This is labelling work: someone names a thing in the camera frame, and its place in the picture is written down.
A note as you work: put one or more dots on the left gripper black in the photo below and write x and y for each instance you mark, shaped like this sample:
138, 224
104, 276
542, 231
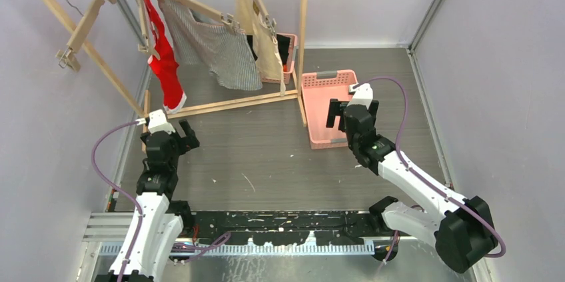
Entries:
186, 144

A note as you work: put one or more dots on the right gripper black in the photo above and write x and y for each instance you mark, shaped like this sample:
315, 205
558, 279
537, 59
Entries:
334, 110

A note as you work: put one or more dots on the red underwear white trim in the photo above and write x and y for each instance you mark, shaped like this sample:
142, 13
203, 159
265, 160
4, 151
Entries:
165, 67

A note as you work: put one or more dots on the grey striped underwear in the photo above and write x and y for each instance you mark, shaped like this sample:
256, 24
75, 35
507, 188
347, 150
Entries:
225, 54

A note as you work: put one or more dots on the wooden hanger of red underwear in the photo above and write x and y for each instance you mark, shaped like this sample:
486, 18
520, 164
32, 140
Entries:
145, 46

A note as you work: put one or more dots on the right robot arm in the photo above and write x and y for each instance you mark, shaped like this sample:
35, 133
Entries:
460, 229

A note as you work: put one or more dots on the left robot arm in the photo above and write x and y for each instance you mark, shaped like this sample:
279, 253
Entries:
157, 219

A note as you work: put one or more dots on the beige underwear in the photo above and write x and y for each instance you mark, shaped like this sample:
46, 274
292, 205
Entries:
265, 43

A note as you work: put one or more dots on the empty wooden clip hanger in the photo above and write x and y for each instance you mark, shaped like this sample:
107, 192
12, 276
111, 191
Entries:
67, 58

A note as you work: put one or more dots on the empty pink basket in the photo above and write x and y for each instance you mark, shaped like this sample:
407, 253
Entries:
318, 89

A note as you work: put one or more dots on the pink basket with black clothes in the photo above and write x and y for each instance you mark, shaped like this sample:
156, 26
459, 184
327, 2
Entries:
291, 59

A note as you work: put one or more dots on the black clothes in basket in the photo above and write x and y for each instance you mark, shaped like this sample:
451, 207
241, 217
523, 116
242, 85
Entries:
284, 44

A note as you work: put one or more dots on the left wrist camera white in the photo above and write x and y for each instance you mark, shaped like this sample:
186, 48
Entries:
156, 121

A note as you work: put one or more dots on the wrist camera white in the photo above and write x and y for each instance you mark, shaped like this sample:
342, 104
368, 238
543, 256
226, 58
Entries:
156, 121
361, 95

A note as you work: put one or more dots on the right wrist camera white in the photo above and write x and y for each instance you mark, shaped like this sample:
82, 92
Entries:
361, 95

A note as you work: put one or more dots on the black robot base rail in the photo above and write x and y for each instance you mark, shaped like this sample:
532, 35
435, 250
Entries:
282, 228

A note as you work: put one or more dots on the white slotted cable duct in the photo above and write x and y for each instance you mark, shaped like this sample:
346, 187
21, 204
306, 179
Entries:
308, 248

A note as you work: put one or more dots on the wooden clothes rack frame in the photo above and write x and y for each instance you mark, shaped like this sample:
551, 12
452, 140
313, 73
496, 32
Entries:
70, 25

